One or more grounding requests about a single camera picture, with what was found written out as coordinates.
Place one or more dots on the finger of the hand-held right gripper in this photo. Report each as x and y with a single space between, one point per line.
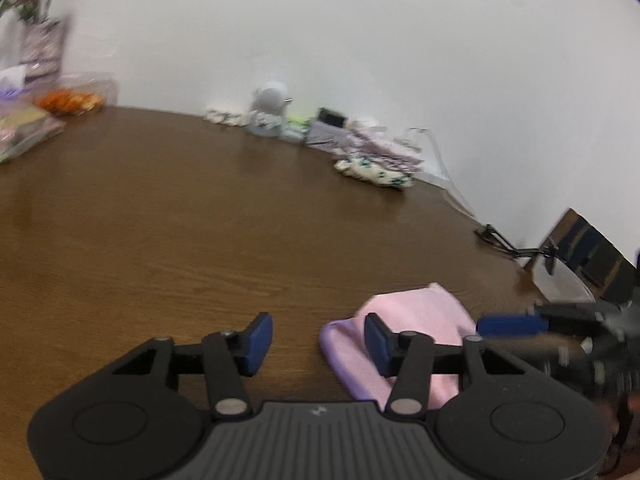
510 324

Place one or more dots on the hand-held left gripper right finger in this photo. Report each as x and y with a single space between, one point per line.
377 344

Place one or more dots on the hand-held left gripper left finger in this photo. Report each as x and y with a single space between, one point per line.
260 341

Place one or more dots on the pink and blue garment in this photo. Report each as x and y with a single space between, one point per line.
430 310

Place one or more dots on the black clamp stand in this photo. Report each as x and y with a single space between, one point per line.
505 245

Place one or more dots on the dark wooden chair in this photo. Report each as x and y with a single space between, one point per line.
590 250

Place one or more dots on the white teal-printed cloth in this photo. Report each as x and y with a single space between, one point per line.
375 175

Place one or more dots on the pink patterned packets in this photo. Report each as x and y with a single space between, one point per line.
385 150

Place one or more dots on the lavender box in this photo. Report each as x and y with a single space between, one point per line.
322 137

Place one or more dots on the green and white box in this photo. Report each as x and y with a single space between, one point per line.
296 130

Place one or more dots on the white toy blocks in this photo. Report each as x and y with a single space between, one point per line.
225 116

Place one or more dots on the black box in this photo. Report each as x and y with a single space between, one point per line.
331 117

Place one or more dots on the white round-headed robot figure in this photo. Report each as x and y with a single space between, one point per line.
270 102

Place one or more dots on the clear box of orange peels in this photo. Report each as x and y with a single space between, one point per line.
70 101

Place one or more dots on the clear bag of packets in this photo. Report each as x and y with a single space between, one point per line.
25 125

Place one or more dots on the patterned flower wrapping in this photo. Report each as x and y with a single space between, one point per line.
47 50

